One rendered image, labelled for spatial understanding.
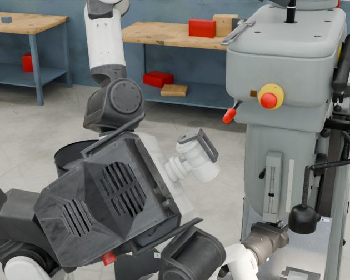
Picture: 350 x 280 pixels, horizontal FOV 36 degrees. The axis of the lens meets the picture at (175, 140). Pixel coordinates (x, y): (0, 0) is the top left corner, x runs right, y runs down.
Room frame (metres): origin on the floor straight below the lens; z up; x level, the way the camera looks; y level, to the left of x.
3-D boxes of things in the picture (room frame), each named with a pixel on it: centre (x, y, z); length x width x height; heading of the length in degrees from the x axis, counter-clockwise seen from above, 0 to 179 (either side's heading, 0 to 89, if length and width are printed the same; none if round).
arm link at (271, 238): (1.34, -0.26, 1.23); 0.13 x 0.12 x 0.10; 54
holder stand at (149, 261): (1.56, 0.10, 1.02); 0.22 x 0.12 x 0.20; 78
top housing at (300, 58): (1.43, -0.32, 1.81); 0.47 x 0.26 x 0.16; 159
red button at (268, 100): (1.18, -0.22, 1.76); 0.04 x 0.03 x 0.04; 69
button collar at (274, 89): (1.20, -0.23, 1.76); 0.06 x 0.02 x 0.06; 69
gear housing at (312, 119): (1.46, -0.33, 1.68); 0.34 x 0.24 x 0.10; 159
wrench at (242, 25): (1.30, -0.16, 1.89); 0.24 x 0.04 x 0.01; 160
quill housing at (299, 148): (1.42, -0.32, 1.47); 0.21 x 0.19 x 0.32; 69
